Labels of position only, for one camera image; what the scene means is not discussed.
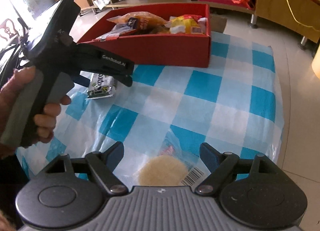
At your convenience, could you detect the green white snack bar packet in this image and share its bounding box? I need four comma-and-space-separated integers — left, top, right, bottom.
87, 74, 117, 100

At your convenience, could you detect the blue white checkered tablecloth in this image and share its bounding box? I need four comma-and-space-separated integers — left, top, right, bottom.
17, 32, 284, 186

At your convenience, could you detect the red white snack packet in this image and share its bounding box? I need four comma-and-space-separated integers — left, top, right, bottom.
95, 27, 137, 42

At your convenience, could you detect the brown floor mat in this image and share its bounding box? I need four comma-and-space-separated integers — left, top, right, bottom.
210, 14, 227, 33

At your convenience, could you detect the orange noodle snack bag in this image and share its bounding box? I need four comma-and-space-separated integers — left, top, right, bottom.
107, 11, 168, 31

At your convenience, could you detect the red cardboard box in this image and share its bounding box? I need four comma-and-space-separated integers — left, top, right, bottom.
78, 3, 211, 68

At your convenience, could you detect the yellow cable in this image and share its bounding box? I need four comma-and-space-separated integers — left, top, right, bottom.
265, 0, 318, 33

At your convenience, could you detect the clear rice cracker packet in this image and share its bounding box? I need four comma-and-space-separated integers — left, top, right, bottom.
133, 130, 209, 189

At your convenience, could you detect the yellow waste bin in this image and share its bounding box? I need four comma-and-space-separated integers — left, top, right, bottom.
311, 46, 320, 79

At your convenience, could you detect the red yellow snack packet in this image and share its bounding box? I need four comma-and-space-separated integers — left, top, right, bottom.
165, 15, 208, 34

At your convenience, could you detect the left hand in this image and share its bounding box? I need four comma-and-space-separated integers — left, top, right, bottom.
1, 66, 71, 159

